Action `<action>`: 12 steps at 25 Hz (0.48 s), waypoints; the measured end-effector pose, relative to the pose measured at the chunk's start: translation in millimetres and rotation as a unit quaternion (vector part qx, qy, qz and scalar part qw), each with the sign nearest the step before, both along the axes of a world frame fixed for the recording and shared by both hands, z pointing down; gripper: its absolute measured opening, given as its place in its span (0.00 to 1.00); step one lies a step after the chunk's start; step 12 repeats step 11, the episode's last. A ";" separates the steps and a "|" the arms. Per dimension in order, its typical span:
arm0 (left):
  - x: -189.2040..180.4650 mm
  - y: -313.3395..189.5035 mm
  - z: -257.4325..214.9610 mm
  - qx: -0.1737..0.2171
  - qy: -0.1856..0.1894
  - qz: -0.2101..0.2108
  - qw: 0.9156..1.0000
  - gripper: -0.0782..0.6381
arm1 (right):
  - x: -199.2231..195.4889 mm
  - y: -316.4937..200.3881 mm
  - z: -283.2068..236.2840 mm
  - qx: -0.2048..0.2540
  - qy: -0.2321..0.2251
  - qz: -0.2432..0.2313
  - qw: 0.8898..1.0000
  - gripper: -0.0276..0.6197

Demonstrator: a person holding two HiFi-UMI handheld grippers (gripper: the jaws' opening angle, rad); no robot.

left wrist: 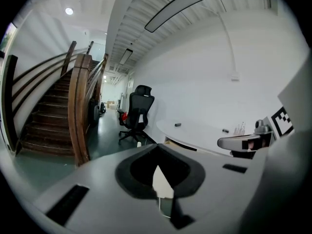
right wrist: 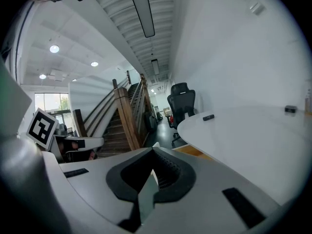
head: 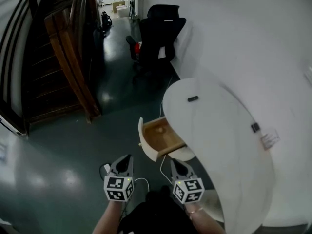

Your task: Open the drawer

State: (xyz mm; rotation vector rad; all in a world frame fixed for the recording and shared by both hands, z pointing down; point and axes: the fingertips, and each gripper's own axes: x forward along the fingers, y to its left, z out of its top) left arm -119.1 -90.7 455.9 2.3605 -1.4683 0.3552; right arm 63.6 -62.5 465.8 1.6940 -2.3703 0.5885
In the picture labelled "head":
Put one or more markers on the person's left forearm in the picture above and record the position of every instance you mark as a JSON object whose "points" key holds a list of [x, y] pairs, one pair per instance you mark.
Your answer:
{"points": [[108, 218]]}

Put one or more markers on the folded metal stand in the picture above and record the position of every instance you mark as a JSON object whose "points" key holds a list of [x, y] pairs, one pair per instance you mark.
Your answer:
{"points": [[136, 5]]}

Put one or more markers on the dark wooden staircase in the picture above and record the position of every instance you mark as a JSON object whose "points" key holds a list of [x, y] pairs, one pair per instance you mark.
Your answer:
{"points": [[48, 77]]}

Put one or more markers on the square black small device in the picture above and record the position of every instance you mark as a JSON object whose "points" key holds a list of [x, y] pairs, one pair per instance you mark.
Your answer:
{"points": [[255, 127]]}

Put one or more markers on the red object on chair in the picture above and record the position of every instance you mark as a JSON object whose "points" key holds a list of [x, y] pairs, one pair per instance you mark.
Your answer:
{"points": [[137, 47]]}

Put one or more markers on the white power strip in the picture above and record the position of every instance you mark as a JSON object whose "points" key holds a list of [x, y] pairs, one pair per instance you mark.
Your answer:
{"points": [[107, 168]]}

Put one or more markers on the white ribbed large drawer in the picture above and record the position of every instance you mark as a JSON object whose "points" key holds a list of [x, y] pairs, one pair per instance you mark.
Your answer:
{"points": [[161, 135]]}

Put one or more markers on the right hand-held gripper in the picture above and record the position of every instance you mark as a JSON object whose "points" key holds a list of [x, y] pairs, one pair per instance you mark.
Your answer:
{"points": [[189, 190]]}

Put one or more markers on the brown wooden newel post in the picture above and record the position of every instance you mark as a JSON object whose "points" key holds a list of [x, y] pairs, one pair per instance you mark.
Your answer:
{"points": [[70, 64]]}

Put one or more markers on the white blue-edged board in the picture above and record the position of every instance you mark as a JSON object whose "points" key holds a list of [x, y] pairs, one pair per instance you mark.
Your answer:
{"points": [[9, 127]]}

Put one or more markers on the white box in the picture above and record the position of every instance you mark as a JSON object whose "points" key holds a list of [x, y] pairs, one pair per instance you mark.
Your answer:
{"points": [[122, 11]]}

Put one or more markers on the person's black clothing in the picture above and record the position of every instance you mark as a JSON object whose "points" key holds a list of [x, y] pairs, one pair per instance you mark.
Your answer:
{"points": [[156, 216]]}

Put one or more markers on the black floor machine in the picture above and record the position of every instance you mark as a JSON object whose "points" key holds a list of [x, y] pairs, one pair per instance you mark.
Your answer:
{"points": [[106, 18]]}

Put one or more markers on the brown cardboard box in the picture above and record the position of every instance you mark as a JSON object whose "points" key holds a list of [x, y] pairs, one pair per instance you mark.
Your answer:
{"points": [[116, 7]]}

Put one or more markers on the clear plastic packet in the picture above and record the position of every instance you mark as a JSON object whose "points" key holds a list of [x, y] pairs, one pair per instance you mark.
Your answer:
{"points": [[270, 140]]}

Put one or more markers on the white curved desk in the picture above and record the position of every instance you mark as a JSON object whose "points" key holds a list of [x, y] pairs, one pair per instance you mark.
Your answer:
{"points": [[219, 142]]}

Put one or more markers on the long black small device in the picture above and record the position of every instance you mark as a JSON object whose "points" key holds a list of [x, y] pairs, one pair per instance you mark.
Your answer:
{"points": [[193, 98]]}

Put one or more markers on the black office chair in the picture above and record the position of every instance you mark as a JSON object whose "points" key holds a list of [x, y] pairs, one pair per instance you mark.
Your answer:
{"points": [[158, 38]]}

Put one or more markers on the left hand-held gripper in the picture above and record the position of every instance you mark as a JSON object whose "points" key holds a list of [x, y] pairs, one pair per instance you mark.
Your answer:
{"points": [[118, 188]]}

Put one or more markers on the person's right forearm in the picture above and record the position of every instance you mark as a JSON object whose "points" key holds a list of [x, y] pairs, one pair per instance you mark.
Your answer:
{"points": [[207, 222]]}

